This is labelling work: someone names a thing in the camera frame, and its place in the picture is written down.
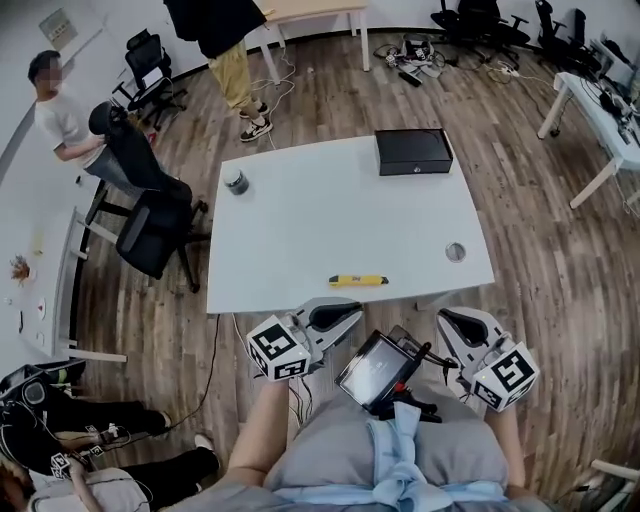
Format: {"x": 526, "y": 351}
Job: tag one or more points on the red and white small item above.
{"x": 41, "y": 308}

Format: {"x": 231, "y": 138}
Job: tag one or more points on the white power strip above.
{"x": 507, "y": 70}

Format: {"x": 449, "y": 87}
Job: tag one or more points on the black backpack gear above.
{"x": 35, "y": 385}

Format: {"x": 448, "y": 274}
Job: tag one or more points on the person's right forearm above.
{"x": 506, "y": 450}

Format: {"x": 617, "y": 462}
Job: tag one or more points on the yellow utility knife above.
{"x": 356, "y": 280}

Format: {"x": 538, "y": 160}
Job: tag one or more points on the black office chair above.
{"x": 562, "y": 35}
{"x": 150, "y": 220}
{"x": 147, "y": 70}
{"x": 480, "y": 25}

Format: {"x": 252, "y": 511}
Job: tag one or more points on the light blue tied cloth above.
{"x": 400, "y": 475}

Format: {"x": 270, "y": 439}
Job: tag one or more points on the person's grey shirt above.
{"x": 330, "y": 450}

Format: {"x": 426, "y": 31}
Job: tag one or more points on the white chair frame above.
{"x": 612, "y": 487}

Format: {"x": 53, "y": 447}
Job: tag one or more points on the black flat box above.
{"x": 412, "y": 150}

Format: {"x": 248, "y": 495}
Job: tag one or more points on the white desk with cluttered gear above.
{"x": 592, "y": 112}

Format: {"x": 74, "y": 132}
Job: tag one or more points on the dark jar with white lid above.
{"x": 236, "y": 182}

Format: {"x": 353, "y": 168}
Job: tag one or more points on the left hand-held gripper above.
{"x": 280, "y": 350}

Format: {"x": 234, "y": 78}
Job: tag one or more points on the white desk with small items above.
{"x": 35, "y": 280}

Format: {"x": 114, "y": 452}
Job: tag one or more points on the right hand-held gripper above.
{"x": 507, "y": 375}

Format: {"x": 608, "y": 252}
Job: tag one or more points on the black chest-mounted screen device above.
{"x": 372, "y": 372}

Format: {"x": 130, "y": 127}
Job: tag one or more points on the wooden table with white legs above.
{"x": 315, "y": 10}

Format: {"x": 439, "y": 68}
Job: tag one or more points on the person's left forearm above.
{"x": 260, "y": 430}

